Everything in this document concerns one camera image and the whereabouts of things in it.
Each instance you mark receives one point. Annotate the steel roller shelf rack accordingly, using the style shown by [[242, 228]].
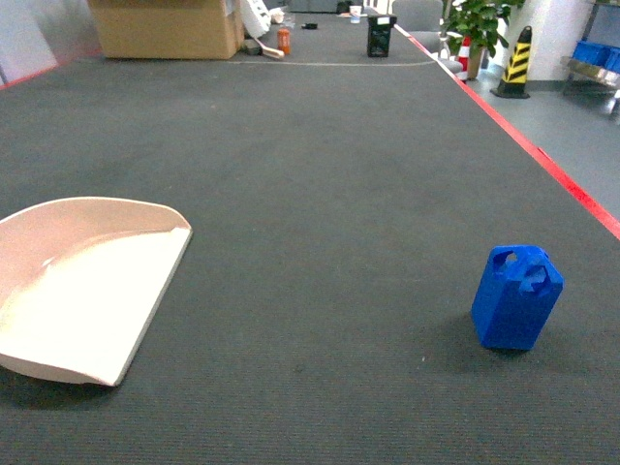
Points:
[[594, 61]]

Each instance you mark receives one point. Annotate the red white traffic cone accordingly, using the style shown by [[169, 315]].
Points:
[[463, 58]]

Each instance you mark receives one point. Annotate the orange can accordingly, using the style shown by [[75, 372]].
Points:
[[284, 40]]

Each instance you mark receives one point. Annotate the white paper cup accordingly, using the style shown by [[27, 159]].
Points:
[[355, 12]]

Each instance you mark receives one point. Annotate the beige plastic dustpan tray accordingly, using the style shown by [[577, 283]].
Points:
[[81, 280]]

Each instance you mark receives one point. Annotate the blue plastic block part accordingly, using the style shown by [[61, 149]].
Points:
[[517, 292]]

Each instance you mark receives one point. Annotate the grey office chair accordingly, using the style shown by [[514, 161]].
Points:
[[422, 19]]

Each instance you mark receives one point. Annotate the large cardboard box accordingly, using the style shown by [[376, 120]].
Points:
[[191, 29]]

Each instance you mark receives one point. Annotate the black box on table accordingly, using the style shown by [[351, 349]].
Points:
[[378, 35]]

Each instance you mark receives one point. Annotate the green potted plant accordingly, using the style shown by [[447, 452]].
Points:
[[481, 21]]

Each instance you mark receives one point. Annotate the yellow black striped bollard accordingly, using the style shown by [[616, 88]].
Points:
[[513, 81]]

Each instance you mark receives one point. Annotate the wooden handled brush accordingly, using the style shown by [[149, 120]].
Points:
[[256, 47]]

